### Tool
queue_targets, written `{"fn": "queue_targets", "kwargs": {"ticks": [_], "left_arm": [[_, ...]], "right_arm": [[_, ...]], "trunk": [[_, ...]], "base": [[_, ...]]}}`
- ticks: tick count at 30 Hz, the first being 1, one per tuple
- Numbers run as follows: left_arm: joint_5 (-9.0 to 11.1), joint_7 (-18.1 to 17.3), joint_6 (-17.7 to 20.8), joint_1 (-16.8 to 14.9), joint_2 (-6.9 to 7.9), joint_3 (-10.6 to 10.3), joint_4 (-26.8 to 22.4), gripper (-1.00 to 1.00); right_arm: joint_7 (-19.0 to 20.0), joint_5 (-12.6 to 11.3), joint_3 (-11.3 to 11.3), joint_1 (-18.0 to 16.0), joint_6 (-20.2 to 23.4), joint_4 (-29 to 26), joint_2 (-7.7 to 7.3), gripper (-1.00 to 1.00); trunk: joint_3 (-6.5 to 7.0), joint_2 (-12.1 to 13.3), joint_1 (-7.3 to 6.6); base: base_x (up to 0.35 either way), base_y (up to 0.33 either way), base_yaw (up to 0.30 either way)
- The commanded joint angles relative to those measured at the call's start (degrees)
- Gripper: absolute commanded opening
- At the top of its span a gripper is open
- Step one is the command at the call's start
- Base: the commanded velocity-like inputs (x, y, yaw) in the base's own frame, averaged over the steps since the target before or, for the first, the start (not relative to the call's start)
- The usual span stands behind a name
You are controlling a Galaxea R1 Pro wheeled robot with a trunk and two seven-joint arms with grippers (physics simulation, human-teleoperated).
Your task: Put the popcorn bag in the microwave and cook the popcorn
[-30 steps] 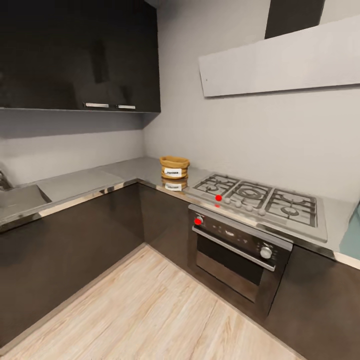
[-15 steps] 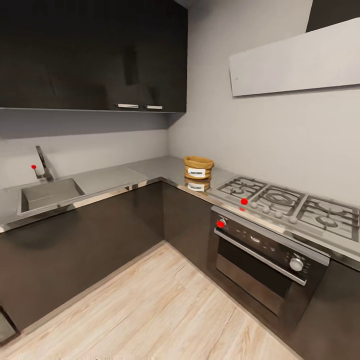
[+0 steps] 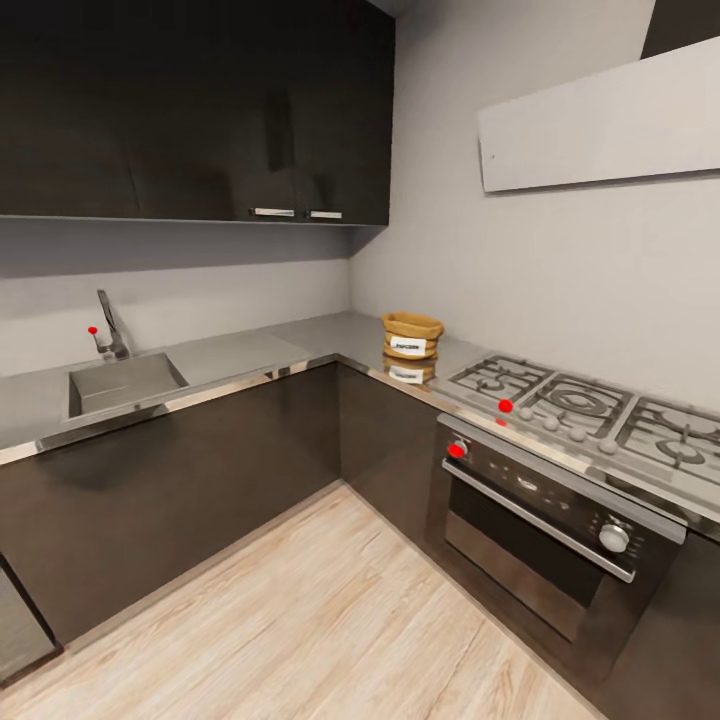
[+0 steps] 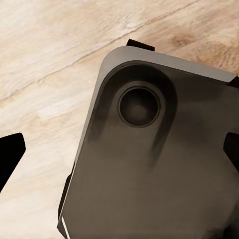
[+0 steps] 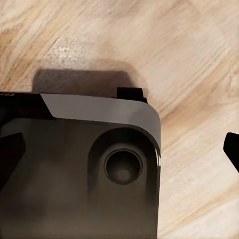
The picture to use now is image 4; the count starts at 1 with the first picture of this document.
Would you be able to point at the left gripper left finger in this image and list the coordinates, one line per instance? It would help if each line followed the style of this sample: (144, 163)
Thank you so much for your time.
(12, 148)

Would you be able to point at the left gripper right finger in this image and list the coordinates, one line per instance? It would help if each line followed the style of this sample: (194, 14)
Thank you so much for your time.
(231, 148)

